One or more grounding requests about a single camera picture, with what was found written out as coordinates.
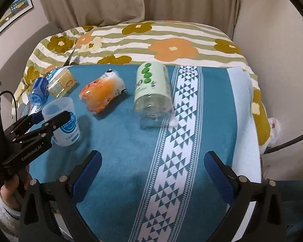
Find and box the translucent white plastic cup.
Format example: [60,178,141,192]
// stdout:
[42,97,80,146]

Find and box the left hand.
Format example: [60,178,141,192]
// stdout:
[0,174,23,211]

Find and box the blue plastic bottle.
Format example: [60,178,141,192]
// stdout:
[22,77,49,116]

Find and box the yellow tea plastic bottle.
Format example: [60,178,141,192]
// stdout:
[45,67,76,98]

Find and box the orange juice plastic bottle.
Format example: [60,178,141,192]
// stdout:
[79,69,127,114]

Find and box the blue patterned tablecloth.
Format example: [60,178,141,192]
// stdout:
[30,65,261,241]

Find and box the green label clear bottle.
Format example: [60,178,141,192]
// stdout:
[134,62,173,128]

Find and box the floral striped bed quilt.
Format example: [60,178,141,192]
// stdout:
[14,21,271,147]

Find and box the beige curtain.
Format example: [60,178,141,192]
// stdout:
[40,0,239,37]

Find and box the black curved cable right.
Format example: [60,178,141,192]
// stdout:
[263,128,303,155]

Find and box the framed houses wall picture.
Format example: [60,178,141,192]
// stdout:
[0,0,33,34]

